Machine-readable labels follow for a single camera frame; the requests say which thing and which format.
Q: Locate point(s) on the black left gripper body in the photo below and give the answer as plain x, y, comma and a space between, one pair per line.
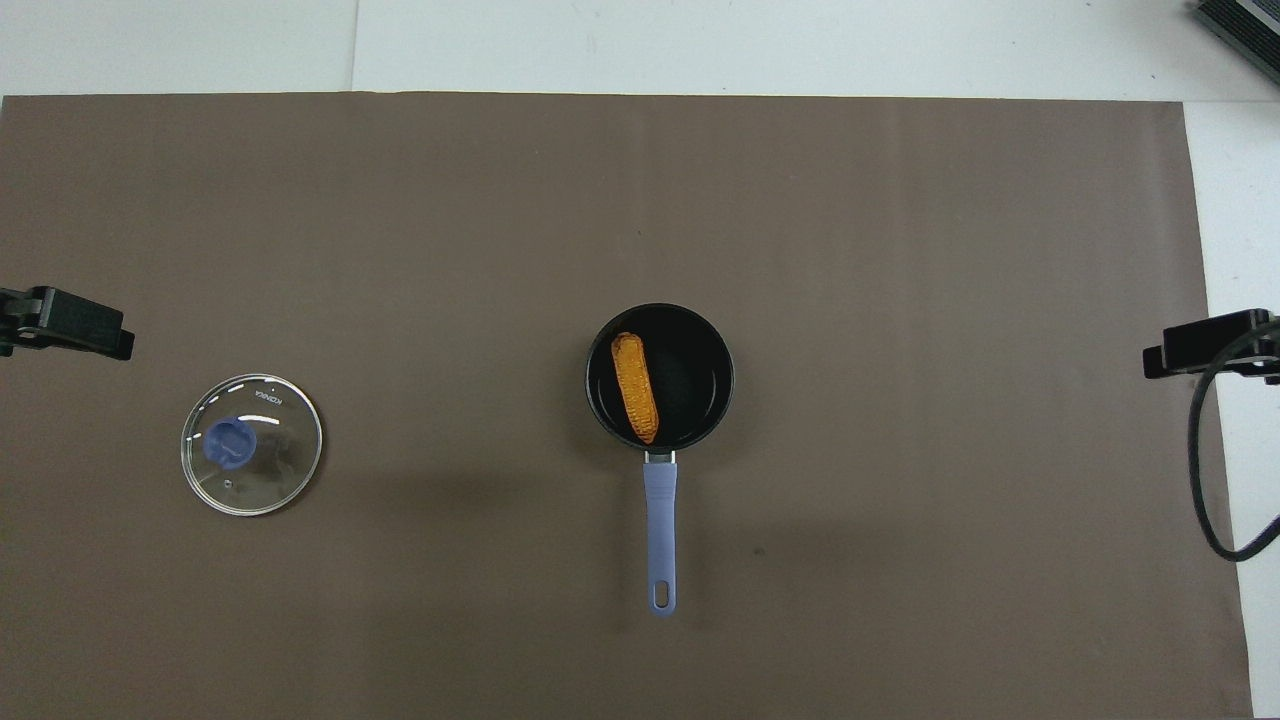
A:
12, 318

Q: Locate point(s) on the glass lid with blue knob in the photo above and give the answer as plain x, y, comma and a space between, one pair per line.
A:
255, 470

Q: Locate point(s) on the dark grey ribbed device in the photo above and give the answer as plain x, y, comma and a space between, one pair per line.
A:
1245, 30

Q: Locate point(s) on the yellow corn cob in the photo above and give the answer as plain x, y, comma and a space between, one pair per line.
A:
635, 388

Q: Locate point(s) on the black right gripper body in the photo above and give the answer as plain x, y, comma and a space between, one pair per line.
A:
1274, 350

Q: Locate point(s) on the brown table mat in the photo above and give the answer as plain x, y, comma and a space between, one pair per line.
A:
900, 250

